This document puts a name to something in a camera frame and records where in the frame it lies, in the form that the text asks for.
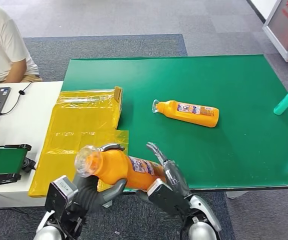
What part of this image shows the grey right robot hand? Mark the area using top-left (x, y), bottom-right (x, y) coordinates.
top-left (146, 142), bottom-right (191, 200)

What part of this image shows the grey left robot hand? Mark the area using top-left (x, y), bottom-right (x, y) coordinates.
top-left (72, 143), bottom-right (128, 213)

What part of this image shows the orange bottle with clear cap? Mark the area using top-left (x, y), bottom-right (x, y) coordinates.
top-left (74, 145), bottom-right (167, 192)
top-left (152, 98), bottom-right (220, 128)

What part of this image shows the yellow taped cardboard box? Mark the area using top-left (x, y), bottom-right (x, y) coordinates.
top-left (27, 86), bottom-right (130, 199)

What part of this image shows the green table mat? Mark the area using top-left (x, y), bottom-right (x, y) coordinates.
top-left (61, 54), bottom-right (288, 194)

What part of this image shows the small green belt conveyor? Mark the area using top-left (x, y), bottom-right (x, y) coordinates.
top-left (0, 143), bottom-right (36, 186)

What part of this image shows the red and white sign cabinet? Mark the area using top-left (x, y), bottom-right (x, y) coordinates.
top-left (263, 0), bottom-right (288, 63)

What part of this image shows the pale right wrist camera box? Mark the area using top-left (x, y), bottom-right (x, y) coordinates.
top-left (147, 178), bottom-right (190, 217)

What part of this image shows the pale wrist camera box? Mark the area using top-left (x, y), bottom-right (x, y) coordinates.
top-left (45, 175), bottom-right (79, 222)
top-left (147, 178), bottom-right (190, 217)

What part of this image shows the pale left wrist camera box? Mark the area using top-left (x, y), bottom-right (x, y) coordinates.
top-left (45, 175), bottom-right (79, 222)

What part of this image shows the black laptop cable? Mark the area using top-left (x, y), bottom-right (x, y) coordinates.
top-left (0, 82), bottom-right (33, 117)

